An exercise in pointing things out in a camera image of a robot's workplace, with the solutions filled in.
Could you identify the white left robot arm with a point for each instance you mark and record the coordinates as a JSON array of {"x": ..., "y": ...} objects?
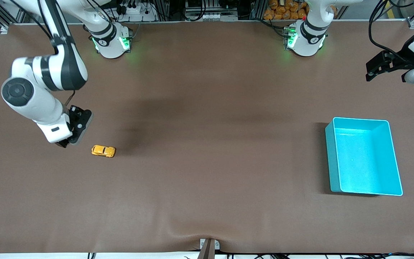
[{"x": 309, "y": 39}]

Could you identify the brown table mat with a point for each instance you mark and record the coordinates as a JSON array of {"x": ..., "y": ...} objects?
[{"x": 207, "y": 144}]

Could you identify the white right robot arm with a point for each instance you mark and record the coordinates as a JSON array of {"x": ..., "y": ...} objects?
[{"x": 31, "y": 99}]

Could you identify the white connector block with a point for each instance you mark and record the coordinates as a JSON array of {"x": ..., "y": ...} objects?
[{"x": 212, "y": 17}]

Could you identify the teal plastic bin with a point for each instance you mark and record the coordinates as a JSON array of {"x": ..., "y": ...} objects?
[{"x": 365, "y": 158}]

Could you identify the bag of orange items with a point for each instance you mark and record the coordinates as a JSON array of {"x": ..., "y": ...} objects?
[{"x": 286, "y": 10}]

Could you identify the yellow toy beetle car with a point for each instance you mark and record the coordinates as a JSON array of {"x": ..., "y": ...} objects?
[{"x": 103, "y": 151}]

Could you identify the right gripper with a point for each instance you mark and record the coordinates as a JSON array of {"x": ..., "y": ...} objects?
[{"x": 63, "y": 143}]

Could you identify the white power strip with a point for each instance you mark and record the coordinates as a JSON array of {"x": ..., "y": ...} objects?
[{"x": 137, "y": 12}]

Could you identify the metal table clamp bracket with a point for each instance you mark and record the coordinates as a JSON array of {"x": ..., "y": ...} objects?
[{"x": 209, "y": 246}]

